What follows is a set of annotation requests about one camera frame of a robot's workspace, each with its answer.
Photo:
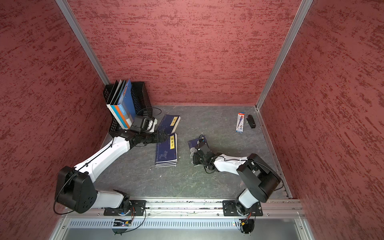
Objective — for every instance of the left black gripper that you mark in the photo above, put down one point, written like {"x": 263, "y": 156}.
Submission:
{"x": 156, "y": 137}

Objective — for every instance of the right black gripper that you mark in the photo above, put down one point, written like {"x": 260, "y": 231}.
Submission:
{"x": 196, "y": 158}

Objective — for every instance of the purple book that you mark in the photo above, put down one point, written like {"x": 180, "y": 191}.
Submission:
{"x": 193, "y": 143}
{"x": 167, "y": 151}
{"x": 166, "y": 164}

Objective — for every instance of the blue book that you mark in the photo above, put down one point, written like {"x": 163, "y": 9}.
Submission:
{"x": 169, "y": 123}

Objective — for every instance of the grey fluffy cleaning cloth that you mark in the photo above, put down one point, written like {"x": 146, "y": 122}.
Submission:
{"x": 195, "y": 156}

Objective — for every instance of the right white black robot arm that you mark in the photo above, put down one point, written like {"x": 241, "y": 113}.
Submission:
{"x": 259, "y": 178}

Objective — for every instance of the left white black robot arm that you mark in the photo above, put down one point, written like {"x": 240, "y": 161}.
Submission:
{"x": 75, "y": 185}

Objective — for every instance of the white teal upright book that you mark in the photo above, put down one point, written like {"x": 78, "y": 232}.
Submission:
{"x": 112, "y": 103}

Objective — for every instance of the blue orange upright folder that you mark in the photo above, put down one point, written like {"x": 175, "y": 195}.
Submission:
{"x": 125, "y": 107}

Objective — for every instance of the white blue pen box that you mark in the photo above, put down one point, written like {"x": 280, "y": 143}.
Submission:
{"x": 240, "y": 123}

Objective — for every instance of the small black device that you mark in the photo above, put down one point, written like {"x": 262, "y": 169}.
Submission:
{"x": 251, "y": 121}

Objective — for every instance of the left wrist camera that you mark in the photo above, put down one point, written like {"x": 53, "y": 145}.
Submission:
{"x": 143, "y": 124}

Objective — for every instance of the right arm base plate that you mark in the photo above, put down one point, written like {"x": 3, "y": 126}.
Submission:
{"x": 235, "y": 209}

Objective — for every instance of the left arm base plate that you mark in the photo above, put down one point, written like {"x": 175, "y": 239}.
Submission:
{"x": 132, "y": 207}

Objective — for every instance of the slotted cable duct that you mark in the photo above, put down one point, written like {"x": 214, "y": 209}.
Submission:
{"x": 200, "y": 224}

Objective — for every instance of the aluminium rail frame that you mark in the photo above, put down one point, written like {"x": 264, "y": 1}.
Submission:
{"x": 274, "y": 209}

